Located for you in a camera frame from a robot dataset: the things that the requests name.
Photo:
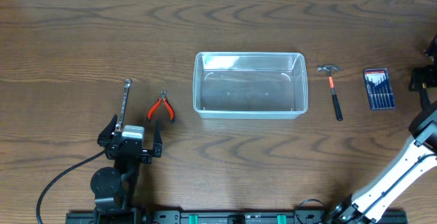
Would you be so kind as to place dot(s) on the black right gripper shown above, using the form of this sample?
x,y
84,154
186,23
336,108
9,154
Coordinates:
x,y
420,76

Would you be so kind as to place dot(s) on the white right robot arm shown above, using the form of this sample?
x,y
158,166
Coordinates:
x,y
417,156

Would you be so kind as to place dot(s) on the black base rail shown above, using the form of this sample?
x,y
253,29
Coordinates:
x,y
176,217

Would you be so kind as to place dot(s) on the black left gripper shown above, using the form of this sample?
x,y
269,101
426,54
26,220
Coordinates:
x,y
130,149

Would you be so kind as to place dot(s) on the claw hammer orange black handle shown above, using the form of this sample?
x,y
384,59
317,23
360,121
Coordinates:
x,y
328,69

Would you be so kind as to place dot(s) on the blue precision screwdriver set case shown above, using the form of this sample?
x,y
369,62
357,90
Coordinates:
x,y
378,87

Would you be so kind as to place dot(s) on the silver combination wrench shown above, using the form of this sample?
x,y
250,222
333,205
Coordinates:
x,y
119,124

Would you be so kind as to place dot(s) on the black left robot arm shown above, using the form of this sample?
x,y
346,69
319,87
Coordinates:
x,y
114,186

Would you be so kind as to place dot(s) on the clear plastic storage container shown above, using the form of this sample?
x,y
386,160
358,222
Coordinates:
x,y
250,85

